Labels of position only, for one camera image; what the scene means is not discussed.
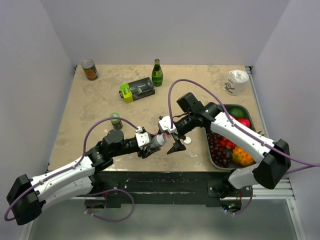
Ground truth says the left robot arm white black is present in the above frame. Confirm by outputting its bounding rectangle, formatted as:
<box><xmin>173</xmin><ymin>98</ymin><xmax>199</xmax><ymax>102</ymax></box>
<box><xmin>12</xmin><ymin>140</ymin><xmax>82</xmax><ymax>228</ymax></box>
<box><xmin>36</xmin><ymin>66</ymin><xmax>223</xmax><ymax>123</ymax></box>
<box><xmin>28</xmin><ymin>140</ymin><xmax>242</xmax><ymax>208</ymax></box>
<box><xmin>6</xmin><ymin>130</ymin><xmax>168</xmax><ymax>226</ymax></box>

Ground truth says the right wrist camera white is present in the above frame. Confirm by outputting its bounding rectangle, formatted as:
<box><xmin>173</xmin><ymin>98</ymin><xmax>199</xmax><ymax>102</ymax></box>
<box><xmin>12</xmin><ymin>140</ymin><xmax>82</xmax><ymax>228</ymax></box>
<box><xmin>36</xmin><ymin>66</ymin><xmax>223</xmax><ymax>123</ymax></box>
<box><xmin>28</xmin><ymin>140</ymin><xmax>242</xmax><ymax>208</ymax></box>
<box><xmin>157</xmin><ymin>115</ymin><xmax>178</xmax><ymax>135</ymax></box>

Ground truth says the red grape bunch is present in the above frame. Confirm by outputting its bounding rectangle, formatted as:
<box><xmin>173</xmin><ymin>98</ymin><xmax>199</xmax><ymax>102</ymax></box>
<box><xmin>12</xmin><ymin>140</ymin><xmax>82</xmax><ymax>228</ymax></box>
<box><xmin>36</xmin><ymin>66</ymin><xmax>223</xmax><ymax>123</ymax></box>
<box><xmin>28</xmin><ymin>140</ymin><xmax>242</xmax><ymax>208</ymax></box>
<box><xmin>206</xmin><ymin>130</ymin><xmax>231</xmax><ymax>168</ymax></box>

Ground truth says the green lid small jar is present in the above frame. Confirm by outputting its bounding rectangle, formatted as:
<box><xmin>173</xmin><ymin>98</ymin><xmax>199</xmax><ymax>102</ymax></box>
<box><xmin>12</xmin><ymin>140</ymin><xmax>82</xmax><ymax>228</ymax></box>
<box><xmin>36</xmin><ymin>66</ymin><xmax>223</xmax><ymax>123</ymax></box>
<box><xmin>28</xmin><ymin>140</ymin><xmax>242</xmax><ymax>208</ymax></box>
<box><xmin>110</xmin><ymin>112</ymin><xmax>123</xmax><ymax>130</ymax></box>

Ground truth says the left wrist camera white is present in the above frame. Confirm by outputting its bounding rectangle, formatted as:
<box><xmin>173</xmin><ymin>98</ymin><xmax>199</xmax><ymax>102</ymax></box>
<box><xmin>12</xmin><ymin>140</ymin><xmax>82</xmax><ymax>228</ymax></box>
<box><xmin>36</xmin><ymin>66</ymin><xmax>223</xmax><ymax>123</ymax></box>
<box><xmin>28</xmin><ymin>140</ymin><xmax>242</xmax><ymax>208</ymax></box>
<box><xmin>135</xmin><ymin>126</ymin><xmax>152</xmax><ymax>149</ymax></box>

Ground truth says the green black product box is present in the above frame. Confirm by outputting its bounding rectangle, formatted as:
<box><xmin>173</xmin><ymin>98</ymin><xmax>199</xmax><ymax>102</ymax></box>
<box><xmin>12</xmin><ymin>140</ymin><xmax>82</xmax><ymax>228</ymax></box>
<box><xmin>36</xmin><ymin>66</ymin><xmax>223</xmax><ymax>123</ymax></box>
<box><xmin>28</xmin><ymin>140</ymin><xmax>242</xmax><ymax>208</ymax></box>
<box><xmin>119</xmin><ymin>77</ymin><xmax>155</xmax><ymax>103</ymax></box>

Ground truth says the grey fruit tray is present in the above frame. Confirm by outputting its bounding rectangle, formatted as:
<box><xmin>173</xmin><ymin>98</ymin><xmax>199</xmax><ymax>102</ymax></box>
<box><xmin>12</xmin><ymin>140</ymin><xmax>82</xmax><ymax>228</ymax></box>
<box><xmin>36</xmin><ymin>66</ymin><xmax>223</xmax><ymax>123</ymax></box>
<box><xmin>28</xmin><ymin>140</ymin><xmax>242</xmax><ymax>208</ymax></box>
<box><xmin>205</xmin><ymin>104</ymin><xmax>256</xmax><ymax>171</ymax></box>

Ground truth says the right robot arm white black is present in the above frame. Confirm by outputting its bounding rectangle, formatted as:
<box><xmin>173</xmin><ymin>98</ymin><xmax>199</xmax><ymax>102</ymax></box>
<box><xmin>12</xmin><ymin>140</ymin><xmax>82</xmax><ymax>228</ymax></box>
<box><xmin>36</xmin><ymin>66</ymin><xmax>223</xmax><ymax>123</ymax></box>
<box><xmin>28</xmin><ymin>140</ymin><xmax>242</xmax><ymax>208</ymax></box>
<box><xmin>159</xmin><ymin>92</ymin><xmax>291</xmax><ymax>197</ymax></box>

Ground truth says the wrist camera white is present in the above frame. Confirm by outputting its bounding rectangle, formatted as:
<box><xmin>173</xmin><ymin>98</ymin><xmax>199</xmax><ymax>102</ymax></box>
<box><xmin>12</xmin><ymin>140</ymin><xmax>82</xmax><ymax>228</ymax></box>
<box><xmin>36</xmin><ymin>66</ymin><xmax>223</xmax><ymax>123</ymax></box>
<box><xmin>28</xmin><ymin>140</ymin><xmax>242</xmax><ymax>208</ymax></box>
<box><xmin>135</xmin><ymin>126</ymin><xmax>152</xmax><ymax>149</ymax></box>
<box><xmin>157</xmin><ymin>115</ymin><xmax>178</xmax><ymax>135</ymax></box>

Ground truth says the tin can fruit label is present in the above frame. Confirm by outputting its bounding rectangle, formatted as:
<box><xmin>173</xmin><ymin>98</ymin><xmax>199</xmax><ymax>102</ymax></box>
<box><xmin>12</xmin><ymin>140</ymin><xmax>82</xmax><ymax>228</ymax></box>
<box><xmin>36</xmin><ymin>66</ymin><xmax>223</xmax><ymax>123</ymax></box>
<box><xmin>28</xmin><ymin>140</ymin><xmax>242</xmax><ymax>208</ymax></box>
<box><xmin>81</xmin><ymin>59</ymin><xmax>99</xmax><ymax>81</ymax></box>

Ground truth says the red apples cluster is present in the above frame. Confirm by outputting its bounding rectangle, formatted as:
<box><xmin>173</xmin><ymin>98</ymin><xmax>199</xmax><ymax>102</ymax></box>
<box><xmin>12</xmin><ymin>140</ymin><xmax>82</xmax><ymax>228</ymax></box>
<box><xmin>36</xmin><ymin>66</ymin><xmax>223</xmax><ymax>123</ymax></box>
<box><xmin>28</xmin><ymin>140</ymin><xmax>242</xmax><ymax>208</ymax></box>
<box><xmin>219</xmin><ymin>135</ymin><xmax>237</xmax><ymax>150</ymax></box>

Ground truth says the purple cable loop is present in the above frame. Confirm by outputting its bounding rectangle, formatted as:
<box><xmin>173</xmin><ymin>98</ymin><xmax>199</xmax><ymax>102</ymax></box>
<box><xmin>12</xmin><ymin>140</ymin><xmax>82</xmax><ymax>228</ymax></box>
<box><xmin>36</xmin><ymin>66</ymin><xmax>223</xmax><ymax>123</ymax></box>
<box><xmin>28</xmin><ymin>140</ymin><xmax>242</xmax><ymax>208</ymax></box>
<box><xmin>84</xmin><ymin>187</ymin><xmax>136</xmax><ymax>222</ymax></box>
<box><xmin>224</xmin><ymin>186</ymin><xmax>255</xmax><ymax>216</ymax></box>

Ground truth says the yellow orange dragon fruit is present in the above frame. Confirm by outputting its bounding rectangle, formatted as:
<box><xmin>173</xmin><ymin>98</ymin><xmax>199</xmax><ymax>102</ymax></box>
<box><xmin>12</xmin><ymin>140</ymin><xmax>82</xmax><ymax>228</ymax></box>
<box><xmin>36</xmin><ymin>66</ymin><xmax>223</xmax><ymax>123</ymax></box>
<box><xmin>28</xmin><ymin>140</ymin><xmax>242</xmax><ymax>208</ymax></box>
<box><xmin>231</xmin><ymin>146</ymin><xmax>256</xmax><ymax>167</ymax></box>

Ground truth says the white paper bag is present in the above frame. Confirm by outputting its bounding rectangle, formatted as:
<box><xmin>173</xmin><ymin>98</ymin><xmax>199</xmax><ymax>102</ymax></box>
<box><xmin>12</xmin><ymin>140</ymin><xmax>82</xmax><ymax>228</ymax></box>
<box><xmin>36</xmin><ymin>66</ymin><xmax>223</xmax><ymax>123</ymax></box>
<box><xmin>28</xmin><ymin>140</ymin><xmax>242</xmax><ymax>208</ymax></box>
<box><xmin>223</xmin><ymin>69</ymin><xmax>249</xmax><ymax>96</ymax></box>

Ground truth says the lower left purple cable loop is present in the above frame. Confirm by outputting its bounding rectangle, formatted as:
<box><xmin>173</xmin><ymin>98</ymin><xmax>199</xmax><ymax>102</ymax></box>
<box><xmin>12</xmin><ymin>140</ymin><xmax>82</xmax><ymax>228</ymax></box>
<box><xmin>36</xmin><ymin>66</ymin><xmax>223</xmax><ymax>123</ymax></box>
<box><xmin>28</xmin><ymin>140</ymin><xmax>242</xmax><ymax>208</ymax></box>
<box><xmin>84</xmin><ymin>187</ymin><xmax>136</xmax><ymax>222</ymax></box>

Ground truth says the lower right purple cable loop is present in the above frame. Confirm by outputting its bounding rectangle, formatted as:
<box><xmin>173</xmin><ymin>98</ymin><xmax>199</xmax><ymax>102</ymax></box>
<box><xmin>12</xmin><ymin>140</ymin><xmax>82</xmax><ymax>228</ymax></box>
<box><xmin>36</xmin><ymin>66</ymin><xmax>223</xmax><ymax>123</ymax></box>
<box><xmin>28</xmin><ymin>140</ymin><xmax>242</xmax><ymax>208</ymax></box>
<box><xmin>224</xmin><ymin>186</ymin><xmax>255</xmax><ymax>216</ymax></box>

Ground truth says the red round fruit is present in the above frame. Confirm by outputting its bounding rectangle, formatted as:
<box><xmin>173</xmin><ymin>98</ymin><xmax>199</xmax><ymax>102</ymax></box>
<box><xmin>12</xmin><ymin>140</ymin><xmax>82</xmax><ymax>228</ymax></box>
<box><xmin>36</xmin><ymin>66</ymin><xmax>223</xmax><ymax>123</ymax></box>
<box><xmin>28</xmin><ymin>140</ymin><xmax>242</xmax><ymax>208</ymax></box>
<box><xmin>237</xmin><ymin>118</ymin><xmax>251</xmax><ymax>128</ymax></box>

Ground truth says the green glass bottle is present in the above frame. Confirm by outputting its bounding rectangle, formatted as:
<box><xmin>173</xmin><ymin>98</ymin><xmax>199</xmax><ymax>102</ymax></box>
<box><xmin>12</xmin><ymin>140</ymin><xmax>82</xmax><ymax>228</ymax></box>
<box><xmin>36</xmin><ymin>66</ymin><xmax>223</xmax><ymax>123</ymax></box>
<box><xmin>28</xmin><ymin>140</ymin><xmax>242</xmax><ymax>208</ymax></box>
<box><xmin>151</xmin><ymin>58</ymin><xmax>164</xmax><ymax>87</ymax></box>

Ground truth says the aluminium frame rail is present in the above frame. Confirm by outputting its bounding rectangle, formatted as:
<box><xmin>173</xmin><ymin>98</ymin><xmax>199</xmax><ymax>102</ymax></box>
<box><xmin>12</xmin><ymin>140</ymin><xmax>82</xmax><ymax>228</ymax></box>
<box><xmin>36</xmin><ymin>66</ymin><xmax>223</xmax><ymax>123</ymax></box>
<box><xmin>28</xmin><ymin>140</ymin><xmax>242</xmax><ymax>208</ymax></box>
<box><xmin>87</xmin><ymin>172</ymin><xmax>294</xmax><ymax>202</ymax></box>

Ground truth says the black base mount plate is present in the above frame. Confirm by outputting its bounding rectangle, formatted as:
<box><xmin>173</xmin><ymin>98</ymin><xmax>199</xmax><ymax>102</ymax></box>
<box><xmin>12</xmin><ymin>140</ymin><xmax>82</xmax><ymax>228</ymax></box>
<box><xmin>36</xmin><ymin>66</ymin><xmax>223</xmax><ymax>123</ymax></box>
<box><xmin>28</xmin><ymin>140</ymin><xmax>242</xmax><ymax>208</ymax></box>
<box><xmin>73</xmin><ymin>169</ymin><xmax>253</xmax><ymax>209</ymax></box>

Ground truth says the green lime fruit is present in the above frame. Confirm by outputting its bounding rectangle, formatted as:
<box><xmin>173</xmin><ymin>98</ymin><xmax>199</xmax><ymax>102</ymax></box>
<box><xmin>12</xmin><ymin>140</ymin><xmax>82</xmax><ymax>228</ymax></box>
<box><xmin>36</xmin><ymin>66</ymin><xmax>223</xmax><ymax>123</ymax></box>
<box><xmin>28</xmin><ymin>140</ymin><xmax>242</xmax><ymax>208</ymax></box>
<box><xmin>228</xmin><ymin>107</ymin><xmax>246</xmax><ymax>119</ymax></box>

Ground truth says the grey pill bottle white cap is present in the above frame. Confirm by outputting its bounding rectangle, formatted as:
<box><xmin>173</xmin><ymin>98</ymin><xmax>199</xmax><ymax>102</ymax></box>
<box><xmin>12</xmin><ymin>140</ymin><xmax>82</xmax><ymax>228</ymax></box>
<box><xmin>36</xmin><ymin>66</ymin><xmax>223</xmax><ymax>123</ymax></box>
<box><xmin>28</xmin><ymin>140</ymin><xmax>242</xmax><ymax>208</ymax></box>
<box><xmin>150</xmin><ymin>134</ymin><xmax>168</xmax><ymax>148</ymax></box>

